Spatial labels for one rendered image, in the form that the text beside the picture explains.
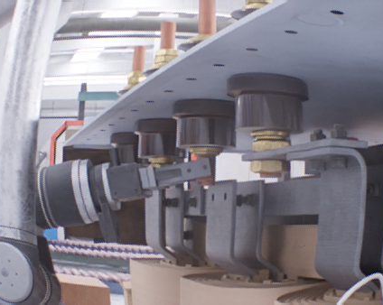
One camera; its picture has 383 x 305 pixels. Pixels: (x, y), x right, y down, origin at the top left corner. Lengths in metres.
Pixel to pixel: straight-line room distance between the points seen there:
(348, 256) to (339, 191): 0.09
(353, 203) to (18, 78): 0.59
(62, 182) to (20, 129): 0.16
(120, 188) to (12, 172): 0.21
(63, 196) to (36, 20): 0.32
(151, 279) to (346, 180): 0.82
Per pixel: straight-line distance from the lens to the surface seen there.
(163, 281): 1.50
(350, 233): 0.76
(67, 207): 1.19
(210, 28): 1.23
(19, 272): 1.03
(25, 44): 1.14
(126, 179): 1.16
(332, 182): 0.82
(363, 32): 0.64
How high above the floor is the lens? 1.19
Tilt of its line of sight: 4 degrees up
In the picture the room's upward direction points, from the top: 1 degrees clockwise
